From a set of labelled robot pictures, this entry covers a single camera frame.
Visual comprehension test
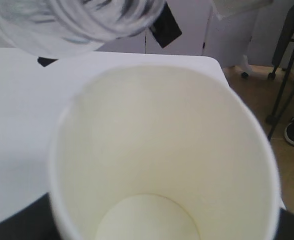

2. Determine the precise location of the clear green-label water bottle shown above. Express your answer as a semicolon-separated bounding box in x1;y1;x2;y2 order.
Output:
0;0;165;59

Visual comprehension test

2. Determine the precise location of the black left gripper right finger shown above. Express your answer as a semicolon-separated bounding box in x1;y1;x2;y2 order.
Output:
278;208;294;240

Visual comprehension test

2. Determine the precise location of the black folding stand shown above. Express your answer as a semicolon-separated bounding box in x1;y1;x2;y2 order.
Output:
265;5;294;140

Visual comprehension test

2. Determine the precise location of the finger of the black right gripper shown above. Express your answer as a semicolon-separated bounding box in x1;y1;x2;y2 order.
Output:
37;57;57;67
149;3;182;48

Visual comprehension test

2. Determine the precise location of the white paper cup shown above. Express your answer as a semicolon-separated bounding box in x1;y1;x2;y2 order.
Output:
48;64;281;240

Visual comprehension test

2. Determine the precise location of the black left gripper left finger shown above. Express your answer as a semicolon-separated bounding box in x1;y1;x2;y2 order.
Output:
0;193;59;240

